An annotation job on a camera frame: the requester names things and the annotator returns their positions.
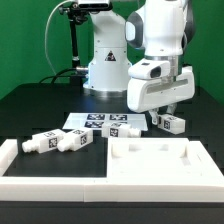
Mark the black camera stand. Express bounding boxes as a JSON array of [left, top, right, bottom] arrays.
[[59, 3, 88, 86]]

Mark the black cable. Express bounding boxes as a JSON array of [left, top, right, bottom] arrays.
[[39, 68, 88, 84]]

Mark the white sheet with markers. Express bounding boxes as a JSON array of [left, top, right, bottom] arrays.
[[63, 113, 148, 131]]

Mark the white square table top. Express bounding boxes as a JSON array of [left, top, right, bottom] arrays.
[[106, 137, 214, 179]]

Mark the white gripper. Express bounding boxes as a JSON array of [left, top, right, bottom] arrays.
[[127, 66, 195, 125]]

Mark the white U-shaped fence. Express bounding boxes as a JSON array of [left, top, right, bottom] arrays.
[[0, 139, 224, 203]]

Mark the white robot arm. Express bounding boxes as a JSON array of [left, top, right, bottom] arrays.
[[77, 0, 195, 124]]

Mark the white cable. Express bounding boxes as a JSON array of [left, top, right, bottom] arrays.
[[44, 0, 80, 76]]

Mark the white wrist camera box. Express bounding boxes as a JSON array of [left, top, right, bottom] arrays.
[[128, 59, 171, 80]]

